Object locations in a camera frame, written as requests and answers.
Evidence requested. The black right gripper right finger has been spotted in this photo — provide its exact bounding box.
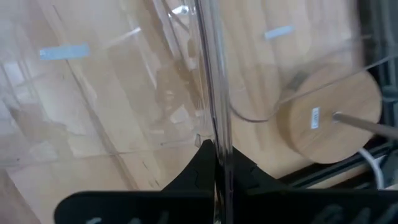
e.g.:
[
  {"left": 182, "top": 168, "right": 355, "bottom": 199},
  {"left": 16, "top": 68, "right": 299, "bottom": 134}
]
[{"left": 231, "top": 146, "right": 398, "bottom": 224}]

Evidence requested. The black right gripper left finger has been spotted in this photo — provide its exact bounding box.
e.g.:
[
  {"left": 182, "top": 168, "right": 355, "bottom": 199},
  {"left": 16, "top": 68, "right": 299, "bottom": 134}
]
[{"left": 53, "top": 139, "right": 217, "bottom": 224}]

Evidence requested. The clear plastic bin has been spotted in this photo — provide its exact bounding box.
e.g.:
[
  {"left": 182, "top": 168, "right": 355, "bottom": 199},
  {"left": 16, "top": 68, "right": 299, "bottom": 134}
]
[
  {"left": 0, "top": 0, "right": 234, "bottom": 224},
  {"left": 217, "top": 0, "right": 398, "bottom": 123}
]

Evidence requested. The white shade wooden base lamp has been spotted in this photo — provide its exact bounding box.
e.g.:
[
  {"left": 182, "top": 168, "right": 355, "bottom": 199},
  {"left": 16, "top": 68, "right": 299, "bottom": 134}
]
[{"left": 275, "top": 69, "right": 398, "bottom": 165}]

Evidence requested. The white lamp cable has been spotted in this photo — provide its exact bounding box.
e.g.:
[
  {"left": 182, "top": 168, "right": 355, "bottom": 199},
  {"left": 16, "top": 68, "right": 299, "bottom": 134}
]
[{"left": 358, "top": 147, "right": 386, "bottom": 190}]

